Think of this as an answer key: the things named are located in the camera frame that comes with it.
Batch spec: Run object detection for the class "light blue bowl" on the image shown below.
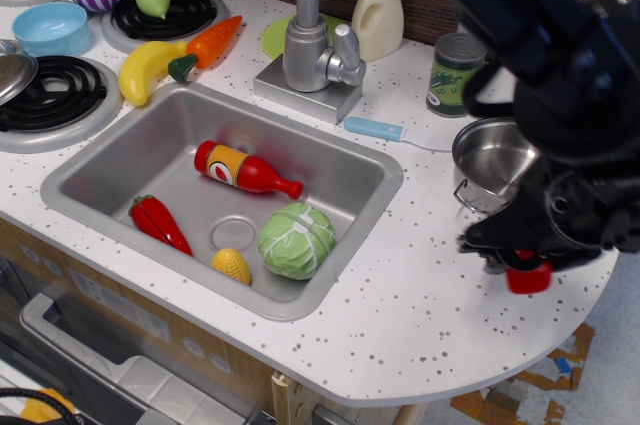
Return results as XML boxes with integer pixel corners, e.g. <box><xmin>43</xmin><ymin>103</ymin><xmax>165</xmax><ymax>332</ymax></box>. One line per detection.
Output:
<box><xmin>12</xmin><ymin>2</ymin><xmax>91</xmax><ymax>57</ymax></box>

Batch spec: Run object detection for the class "silver pot lid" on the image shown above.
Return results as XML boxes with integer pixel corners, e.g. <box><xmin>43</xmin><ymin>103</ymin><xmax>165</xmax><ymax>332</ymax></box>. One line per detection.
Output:
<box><xmin>0</xmin><ymin>39</ymin><xmax>38</xmax><ymax>105</ymax></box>

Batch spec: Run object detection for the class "green label tin can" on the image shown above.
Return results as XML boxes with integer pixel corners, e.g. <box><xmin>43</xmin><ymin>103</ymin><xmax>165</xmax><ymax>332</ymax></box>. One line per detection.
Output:
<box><xmin>426</xmin><ymin>32</ymin><xmax>486</xmax><ymax>117</ymax></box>

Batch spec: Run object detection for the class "front left stove burner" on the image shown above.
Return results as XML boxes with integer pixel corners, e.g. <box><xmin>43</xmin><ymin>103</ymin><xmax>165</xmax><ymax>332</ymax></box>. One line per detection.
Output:
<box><xmin>1</xmin><ymin>56</ymin><xmax>123</xmax><ymax>154</ymax></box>

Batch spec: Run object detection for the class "light green plate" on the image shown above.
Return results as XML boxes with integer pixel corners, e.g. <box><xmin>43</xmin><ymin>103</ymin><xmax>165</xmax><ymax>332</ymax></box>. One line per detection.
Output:
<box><xmin>261</xmin><ymin>14</ymin><xmax>344</xmax><ymax>59</ymax></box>

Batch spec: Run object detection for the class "green cabbage toy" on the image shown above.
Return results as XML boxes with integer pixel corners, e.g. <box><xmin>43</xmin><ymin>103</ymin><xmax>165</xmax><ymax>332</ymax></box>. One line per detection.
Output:
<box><xmin>258</xmin><ymin>202</ymin><xmax>337</xmax><ymax>280</ymax></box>

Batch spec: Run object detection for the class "orange carrot toy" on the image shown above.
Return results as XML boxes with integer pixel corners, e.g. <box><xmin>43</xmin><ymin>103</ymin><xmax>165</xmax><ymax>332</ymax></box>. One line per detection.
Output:
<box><xmin>168</xmin><ymin>15</ymin><xmax>243</xmax><ymax>83</ymax></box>

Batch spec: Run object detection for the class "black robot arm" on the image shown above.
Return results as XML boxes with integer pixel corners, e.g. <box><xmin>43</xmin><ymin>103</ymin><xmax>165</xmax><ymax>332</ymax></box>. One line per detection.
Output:
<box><xmin>452</xmin><ymin>0</ymin><xmax>639</xmax><ymax>271</ymax></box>

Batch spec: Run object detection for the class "back right stove burner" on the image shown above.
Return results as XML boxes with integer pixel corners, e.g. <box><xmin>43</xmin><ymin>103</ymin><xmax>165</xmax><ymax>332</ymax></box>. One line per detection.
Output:
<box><xmin>101</xmin><ymin>0</ymin><xmax>230</xmax><ymax>53</ymax></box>

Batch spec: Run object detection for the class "oven door handle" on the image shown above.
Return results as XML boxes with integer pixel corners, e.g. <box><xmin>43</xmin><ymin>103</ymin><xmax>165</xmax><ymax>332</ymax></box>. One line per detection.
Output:
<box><xmin>20</xmin><ymin>293</ymin><xmax>175</xmax><ymax>424</ymax></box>

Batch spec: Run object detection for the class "silver sink basin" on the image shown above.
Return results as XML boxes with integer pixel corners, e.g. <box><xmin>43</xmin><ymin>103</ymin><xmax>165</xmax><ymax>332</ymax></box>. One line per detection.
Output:
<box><xmin>41</xmin><ymin>83</ymin><xmax>403</xmax><ymax>321</ymax></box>

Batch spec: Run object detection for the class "red ketchup bottle toy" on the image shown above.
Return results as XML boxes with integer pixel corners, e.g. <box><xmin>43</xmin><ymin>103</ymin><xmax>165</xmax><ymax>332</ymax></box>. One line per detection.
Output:
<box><xmin>194</xmin><ymin>141</ymin><xmax>304</xmax><ymax>200</ymax></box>

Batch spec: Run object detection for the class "cream detergent bottle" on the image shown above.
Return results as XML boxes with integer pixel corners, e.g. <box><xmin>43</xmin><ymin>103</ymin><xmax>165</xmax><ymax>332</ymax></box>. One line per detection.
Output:
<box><xmin>351</xmin><ymin>0</ymin><xmax>404</xmax><ymax>62</ymax></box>

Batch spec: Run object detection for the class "silver metal pan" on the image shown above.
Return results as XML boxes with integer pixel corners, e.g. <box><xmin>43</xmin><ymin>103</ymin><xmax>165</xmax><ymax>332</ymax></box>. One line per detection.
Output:
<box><xmin>452</xmin><ymin>118</ymin><xmax>539</xmax><ymax>215</ymax></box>

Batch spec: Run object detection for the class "silver toy faucet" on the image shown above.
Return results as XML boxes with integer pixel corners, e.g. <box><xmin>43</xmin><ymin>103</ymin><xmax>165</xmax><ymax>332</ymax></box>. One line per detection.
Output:
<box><xmin>254</xmin><ymin>0</ymin><xmax>366</xmax><ymax>124</ymax></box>

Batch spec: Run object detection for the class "yellow banana toy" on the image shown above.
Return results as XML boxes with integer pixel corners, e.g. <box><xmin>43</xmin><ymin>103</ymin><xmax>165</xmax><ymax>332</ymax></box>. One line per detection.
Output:
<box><xmin>118</xmin><ymin>41</ymin><xmax>187</xmax><ymax>106</ymax></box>

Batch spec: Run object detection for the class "light blue handle device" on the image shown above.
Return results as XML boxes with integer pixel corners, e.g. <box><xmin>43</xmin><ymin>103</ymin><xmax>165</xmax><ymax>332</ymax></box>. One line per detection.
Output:
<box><xmin>343</xmin><ymin>115</ymin><xmax>455</xmax><ymax>153</ymax></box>

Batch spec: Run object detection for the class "red chili pepper toy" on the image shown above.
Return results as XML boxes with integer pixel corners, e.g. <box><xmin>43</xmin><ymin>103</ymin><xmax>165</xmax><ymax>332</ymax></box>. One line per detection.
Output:
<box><xmin>128</xmin><ymin>195</ymin><xmax>193</xmax><ymax>256</ymax></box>

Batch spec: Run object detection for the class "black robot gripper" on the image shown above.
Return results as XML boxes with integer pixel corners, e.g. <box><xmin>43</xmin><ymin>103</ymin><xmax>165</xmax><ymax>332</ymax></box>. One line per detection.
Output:
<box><xmin>459</xmin><ymin>164</ymin><xmax>620</xmax><ymax>275</ymax></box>

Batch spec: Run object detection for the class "yellow corn toy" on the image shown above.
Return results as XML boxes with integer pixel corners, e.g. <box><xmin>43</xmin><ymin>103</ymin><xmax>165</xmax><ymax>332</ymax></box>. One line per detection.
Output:
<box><xmin>210</xmin><ymin>248</ymin><xmax>252</xmax><ymax>285</ymax></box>

